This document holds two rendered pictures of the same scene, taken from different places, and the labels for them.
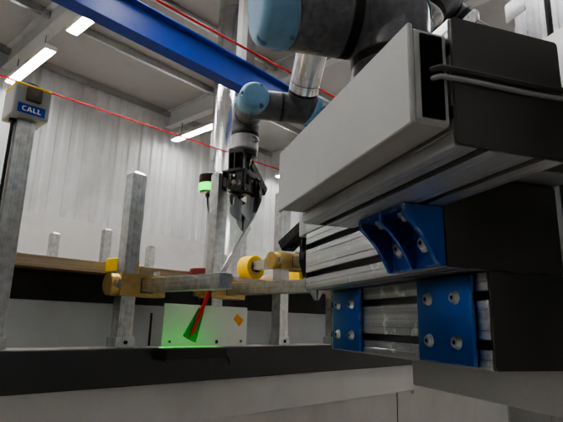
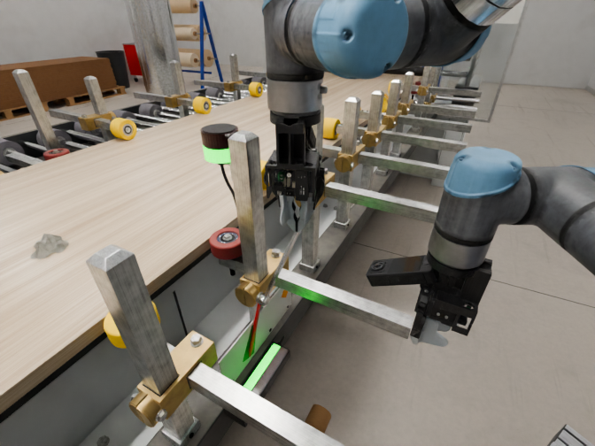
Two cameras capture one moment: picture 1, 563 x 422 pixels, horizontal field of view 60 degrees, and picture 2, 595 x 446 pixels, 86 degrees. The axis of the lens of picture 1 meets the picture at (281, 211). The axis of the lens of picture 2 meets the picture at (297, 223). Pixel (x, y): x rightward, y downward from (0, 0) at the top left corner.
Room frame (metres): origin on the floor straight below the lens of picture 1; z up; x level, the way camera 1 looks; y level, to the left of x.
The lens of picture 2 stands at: (0.80, 0.23, 1.32)
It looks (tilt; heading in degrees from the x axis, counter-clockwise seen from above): 33 degrees down; 344
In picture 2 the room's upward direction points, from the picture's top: straight up
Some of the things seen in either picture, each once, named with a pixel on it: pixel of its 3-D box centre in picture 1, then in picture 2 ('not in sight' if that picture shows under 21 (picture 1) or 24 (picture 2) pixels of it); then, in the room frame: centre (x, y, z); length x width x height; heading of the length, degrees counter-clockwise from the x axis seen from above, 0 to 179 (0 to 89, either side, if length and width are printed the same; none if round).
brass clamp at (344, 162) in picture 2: not in sight; (350, 157); (1.66, -0.20, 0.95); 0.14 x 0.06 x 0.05; 135
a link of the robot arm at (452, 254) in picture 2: not in sight; (458, 242); (1.09, -0.09, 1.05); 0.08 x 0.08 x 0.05
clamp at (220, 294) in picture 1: (219, 289); (262, 277); (1.31, 0.16, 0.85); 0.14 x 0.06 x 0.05; 135
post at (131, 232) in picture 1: (126, 271); (160, 378); (1.12, 0.35, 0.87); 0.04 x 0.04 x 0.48; 45
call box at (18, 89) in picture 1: (26, 107); not in sight; (0.93, 0.53, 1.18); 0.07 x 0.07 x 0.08; 45
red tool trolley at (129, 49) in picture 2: not in sight; (145, 62); (9.80, 1.31, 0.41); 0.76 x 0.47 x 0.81; 145
